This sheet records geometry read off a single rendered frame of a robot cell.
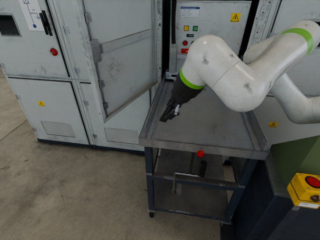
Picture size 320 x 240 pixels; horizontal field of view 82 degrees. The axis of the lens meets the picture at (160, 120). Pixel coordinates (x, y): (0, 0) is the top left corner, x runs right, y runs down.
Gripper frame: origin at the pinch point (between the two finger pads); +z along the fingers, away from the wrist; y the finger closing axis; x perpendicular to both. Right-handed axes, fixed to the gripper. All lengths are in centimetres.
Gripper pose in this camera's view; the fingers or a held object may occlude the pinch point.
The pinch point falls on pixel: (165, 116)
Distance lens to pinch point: 78.8
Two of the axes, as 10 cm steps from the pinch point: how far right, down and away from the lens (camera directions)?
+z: -3.1, 4.5, 8.4
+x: -9.4, -2.6, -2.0
